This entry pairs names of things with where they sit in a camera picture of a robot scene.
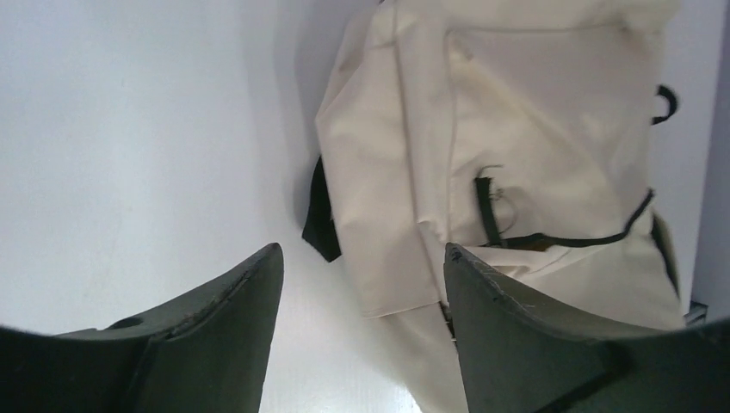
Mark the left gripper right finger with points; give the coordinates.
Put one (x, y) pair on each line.
(523, 351)

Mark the beige canvas student bag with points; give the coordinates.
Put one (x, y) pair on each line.
(517, 129)

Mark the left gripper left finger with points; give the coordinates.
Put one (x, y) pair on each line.
(206, 350)

